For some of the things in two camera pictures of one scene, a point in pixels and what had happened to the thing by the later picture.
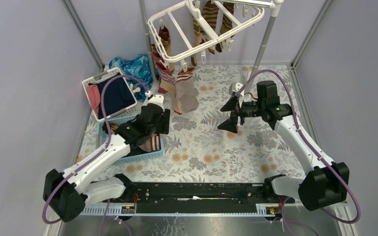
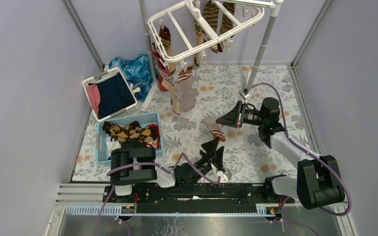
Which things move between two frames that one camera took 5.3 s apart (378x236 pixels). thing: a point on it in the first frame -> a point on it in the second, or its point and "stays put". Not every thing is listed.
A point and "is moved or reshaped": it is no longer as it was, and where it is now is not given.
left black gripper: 162,120 -> 206,158
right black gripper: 233,104 -> 235,117
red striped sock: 167,83 is moved or reshaped
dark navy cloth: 117,96 stays put
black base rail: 198,197 stays put
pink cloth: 94,94 stays put
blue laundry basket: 101,138 stays put
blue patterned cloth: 140,67 stays put
